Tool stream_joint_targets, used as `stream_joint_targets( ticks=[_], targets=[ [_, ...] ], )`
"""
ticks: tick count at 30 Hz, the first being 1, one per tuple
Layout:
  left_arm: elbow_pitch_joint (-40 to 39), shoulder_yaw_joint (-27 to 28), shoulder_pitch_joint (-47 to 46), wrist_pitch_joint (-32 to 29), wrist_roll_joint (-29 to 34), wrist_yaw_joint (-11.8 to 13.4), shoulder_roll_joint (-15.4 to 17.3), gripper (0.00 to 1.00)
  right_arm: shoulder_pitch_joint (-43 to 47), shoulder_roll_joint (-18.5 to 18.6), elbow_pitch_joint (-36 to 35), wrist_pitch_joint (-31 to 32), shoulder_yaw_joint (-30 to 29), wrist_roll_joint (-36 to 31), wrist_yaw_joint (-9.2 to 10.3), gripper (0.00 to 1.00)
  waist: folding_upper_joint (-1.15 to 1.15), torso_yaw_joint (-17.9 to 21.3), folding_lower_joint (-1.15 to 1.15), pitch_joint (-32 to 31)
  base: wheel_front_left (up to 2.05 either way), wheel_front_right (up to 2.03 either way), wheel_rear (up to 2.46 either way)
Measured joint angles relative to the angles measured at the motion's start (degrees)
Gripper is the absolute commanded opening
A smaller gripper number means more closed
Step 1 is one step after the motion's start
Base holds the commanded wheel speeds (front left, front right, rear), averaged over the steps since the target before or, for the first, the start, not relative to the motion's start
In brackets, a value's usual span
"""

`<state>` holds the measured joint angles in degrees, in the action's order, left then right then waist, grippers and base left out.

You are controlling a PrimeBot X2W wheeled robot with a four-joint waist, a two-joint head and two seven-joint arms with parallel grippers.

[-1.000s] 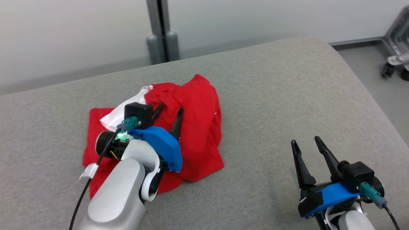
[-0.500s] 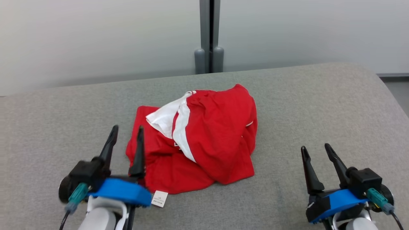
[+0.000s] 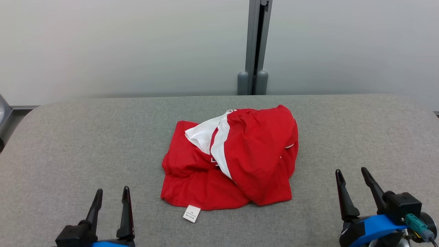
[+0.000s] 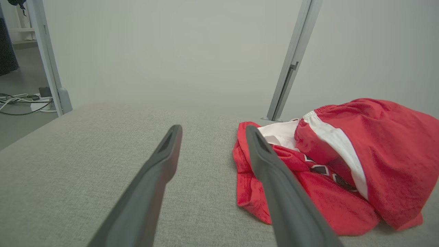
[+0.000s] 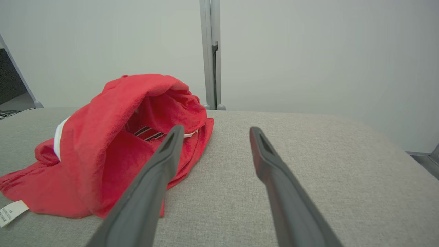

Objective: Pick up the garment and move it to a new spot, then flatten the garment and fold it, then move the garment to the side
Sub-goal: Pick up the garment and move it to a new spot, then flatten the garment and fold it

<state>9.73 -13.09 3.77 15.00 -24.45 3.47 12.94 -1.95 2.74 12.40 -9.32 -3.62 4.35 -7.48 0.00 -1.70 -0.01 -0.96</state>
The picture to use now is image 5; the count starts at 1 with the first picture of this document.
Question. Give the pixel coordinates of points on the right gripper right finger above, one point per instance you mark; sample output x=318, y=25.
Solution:
x=291, y=206

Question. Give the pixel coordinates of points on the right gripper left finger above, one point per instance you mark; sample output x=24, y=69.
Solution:
x=144, y=199

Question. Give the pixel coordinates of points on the red jersey with black numbers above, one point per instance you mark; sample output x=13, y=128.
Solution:
x=92, y=151

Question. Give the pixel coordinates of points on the grey metal partition post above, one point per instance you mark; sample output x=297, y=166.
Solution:
x=207, y=51

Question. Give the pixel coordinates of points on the slanted grey frame post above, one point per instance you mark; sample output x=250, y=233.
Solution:
x=20, y=79

